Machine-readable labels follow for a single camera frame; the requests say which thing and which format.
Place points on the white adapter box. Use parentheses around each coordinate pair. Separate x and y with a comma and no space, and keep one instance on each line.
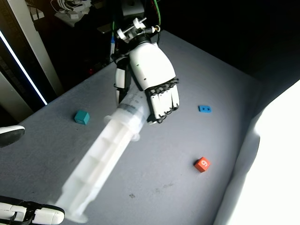
(73,17)

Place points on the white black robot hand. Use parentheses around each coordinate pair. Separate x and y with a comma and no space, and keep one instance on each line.
(47,215)
(152,65)

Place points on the white upright post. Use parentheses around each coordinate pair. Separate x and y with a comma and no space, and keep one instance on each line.
(35,47)

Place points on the teal cube block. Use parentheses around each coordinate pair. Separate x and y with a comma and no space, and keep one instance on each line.
(82,117)

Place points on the bright white light strip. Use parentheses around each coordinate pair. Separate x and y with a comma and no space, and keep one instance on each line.
(23,68)

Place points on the large clear plastic syringe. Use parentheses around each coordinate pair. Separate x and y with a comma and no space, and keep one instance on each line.
(107,150)

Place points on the grey table cloth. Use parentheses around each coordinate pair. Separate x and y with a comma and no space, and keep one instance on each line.
(175,145)

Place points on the orange cube with number nine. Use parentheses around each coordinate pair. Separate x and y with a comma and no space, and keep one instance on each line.
(202,164)

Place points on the blue rectangular block two holes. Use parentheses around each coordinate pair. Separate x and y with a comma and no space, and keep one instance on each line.
(204,109)

